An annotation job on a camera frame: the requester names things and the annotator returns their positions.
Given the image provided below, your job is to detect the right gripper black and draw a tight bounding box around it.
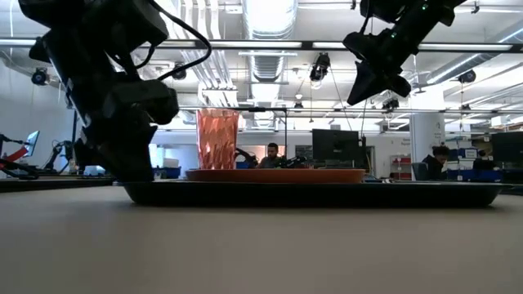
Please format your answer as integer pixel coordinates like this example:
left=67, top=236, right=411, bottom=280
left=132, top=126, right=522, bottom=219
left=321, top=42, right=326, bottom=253
left=346, top=36, right=413, bottom=106

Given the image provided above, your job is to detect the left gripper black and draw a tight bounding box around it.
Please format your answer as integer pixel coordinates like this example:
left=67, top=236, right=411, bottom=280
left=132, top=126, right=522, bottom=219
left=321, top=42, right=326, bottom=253
left=29, top=35, right=159, bottom=183

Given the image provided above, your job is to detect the red translucent faceted cup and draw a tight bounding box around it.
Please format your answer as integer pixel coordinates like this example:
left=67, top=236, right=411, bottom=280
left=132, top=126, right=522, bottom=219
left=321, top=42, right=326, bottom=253
left=195, top=108, right=241, bottom=171

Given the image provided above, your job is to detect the orange round plate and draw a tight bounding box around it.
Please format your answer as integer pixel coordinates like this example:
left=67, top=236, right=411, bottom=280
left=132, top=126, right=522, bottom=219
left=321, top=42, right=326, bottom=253
left=186, top=167, right=366, bottom=185

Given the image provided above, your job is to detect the dark green plastic tray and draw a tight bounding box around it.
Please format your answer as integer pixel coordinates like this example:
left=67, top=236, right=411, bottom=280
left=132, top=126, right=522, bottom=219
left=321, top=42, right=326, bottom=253
left=122, top=180, right=505, bottom=209

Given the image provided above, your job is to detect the white building column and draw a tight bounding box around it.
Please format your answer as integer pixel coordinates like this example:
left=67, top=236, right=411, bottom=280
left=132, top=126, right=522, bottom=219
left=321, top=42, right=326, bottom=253
left=409, top=112, right=446, bottom=181

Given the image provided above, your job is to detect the blue storage bin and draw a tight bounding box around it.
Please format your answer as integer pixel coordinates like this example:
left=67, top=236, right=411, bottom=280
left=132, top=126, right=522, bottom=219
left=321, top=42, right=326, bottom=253
left=152, top=164, right=182, bottom=180

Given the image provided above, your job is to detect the black computer monitor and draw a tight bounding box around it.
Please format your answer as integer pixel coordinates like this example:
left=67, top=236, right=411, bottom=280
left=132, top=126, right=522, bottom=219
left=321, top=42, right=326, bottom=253
left=311, top=128, right=361, bottom=163
left=490, top=131, right=523, bottom=163

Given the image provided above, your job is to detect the lit tilted monitor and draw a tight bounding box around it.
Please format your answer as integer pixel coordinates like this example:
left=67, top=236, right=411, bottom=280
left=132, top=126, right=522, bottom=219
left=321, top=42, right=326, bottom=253
left=23, top=130, right=41, bottom=158

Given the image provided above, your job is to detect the person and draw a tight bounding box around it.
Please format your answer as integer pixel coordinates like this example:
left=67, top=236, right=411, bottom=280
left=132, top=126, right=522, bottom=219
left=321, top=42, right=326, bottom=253
left=257, top=142, right=288, bottom=170
left=420, top=145, right=450, bottom=181

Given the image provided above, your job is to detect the black horizontal rig beam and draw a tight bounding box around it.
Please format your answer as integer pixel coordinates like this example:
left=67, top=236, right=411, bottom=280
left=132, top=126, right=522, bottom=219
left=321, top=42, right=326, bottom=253
left=0, top=38, right=523, bottom=53

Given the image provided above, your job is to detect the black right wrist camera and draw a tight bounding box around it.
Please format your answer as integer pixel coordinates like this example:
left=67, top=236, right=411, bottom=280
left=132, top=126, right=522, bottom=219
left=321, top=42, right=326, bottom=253
left=342, top=30, right=387, bottom=62

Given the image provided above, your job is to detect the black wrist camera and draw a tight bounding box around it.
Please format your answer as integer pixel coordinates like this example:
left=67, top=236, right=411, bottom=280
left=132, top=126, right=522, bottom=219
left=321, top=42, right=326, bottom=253
left=106, top=79, right=180, bottom=126
left=342, top=30, right=387, bottom=62

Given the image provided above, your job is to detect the thin black horizontal rail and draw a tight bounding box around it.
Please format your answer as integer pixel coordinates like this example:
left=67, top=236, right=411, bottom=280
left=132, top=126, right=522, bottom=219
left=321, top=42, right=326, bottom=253
left=178, top=105, right=523, bottom=116

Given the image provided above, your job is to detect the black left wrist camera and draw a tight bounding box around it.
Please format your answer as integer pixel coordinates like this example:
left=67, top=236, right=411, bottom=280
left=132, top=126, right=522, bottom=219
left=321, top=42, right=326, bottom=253
left=106, top=79, right=180, bottom=126

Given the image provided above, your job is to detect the black hanging camera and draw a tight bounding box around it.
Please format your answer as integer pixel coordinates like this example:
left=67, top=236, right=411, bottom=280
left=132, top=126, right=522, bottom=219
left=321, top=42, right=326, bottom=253
left=309, top=51, right=332, bottom=82

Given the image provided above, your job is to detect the silver ventilation duct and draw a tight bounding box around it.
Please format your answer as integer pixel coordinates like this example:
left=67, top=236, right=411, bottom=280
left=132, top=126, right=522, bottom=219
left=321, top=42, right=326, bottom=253
left=241, top=0, right=299, bottom=85

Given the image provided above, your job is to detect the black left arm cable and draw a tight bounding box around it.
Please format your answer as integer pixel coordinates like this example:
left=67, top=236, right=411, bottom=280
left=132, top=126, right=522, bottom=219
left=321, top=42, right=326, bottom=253
left=134, top=0, right=213, bottom=82

